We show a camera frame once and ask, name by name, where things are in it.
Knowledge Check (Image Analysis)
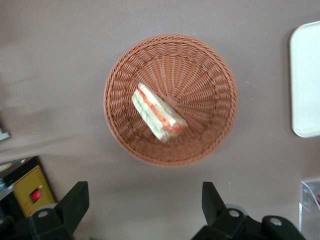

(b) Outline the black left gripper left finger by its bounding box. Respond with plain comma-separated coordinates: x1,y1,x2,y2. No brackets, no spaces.
27,181,90,240

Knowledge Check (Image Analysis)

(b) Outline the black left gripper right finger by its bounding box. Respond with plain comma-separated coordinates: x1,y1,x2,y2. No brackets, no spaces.
191,181,307,240

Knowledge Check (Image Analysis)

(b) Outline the triangular white bread sandwich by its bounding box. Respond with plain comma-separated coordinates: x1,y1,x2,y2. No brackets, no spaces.
131,82,189,143

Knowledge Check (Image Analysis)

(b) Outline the brown round wicker basket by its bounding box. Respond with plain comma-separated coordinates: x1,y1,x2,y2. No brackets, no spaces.
103,34,239,168

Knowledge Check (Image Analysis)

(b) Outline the cream plastic tray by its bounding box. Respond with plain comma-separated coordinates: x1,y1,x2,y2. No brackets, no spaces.
289,21,320,138

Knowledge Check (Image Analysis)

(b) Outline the black box with yellow label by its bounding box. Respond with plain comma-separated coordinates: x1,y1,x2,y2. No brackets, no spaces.
0,156,57,222

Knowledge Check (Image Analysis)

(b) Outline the clear acrylic box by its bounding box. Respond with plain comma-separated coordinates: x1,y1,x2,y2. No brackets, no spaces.
298,177,320,240

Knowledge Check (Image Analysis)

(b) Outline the grey metal bracket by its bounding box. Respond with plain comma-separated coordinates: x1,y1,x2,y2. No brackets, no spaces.
0,124,11,142

